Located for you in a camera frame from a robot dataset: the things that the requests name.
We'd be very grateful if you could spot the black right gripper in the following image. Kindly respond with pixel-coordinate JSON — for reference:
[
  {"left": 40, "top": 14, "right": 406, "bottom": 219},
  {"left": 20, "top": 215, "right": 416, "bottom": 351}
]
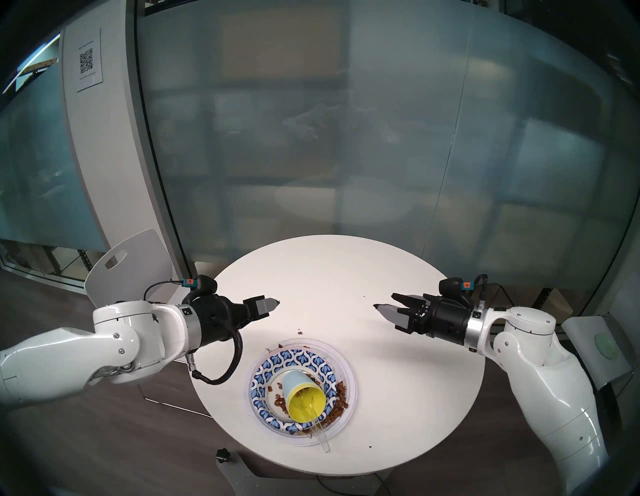
[{"left": 373, "top": 293, "right": 475, "bottom": 345}]

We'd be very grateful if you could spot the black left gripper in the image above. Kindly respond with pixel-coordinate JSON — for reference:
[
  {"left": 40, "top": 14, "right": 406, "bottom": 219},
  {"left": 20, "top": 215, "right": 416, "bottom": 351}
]
[{"left": 190, "top": 294, "right": 281, "bottom": 347}]

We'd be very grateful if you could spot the blue patterned paper bowl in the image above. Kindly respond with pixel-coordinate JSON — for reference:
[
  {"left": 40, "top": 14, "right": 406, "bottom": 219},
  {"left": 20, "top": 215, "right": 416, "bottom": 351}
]
[{"left": 249, "top": 348, "right": 337, "bottom": 434}]

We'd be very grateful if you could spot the light blue plastic cup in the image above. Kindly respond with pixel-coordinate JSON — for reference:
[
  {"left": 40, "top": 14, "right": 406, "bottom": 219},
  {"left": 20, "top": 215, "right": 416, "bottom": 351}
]
[{"left": 277, "top": 369, "right": 321, "bottom": 401}]

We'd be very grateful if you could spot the yellow plastic cup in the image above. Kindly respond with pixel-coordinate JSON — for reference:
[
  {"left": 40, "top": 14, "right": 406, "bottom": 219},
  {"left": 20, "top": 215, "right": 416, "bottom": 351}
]
[{"left": 287, "top": 385, "right": 328, "bottom": 423}]

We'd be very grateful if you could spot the brown food scraps heap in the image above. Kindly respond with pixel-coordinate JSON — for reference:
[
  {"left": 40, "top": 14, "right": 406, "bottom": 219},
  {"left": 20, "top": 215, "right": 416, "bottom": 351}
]
[{"left": 265, "top": 342, "right": 351, "bottom": 433}]

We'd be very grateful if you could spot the white table base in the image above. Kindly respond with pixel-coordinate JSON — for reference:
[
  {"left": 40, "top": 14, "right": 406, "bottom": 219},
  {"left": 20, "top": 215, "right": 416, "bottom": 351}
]
[{"left": 216, "top": 450, "right": 396, "bottom": 496}]

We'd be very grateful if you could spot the white chair with green pad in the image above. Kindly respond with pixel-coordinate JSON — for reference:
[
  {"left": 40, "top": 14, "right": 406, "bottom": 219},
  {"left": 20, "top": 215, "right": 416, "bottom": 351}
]
[{"left": 561, "top": 315, "right": 632, "bottom": 393}]

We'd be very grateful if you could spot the green round seat pad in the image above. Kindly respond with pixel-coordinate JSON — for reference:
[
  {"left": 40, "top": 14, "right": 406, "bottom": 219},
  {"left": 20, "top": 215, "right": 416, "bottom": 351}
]
[{"left": 594, "top": 332, "right": 620, "bottom": 360}]

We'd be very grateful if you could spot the black left arm hose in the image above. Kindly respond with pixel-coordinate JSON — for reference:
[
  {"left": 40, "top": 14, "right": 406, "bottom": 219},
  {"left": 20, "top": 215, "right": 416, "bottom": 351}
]
[{"left": 186, "top": 325, "right": 244, "bottom": 386}]

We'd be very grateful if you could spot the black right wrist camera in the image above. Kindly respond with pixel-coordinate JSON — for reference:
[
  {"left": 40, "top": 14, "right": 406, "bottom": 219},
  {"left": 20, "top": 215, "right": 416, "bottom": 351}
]
[{"left": 438, "top": 276, "right": 475, "bottom": 301}]

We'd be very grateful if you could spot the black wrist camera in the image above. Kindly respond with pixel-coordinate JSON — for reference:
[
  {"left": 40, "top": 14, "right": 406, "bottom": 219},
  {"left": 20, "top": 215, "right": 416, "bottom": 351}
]
[
  {"left": 182, "top": 275, "right": 218, "bottom": 300},
  {"left": 438, "top": 276, "right": 475, "bottom": 301}
]

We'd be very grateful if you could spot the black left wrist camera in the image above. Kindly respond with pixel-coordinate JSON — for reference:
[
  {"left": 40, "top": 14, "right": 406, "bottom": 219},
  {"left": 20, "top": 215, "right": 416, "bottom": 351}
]
[{"left": 182, "top": 275, "right": 218, "bottom": 300}]

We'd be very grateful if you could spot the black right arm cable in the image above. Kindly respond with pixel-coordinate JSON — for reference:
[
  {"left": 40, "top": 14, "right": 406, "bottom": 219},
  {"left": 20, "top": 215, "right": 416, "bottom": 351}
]
[{"left": 472, "top": 273, "right": 501, "bottom": 311}]

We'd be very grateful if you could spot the white chair with handle hole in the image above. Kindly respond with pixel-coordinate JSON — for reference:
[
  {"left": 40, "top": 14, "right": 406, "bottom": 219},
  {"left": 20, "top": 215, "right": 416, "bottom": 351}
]
[{"left": 84, "top": 229, "right": 213, "bottom": 418}]

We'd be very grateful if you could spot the black cable under table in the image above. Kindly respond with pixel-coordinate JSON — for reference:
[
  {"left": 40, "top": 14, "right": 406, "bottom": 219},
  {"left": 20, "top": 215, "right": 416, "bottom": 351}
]
[{"left": 315, "top": 472, "right": 392, "bottom": 496}]

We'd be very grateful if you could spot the QR code wall sign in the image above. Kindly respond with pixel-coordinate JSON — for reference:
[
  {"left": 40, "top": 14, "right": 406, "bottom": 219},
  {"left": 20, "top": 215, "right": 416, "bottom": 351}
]
[{"left": 76, "top": 27, "right": 105, "bottom": 94}]

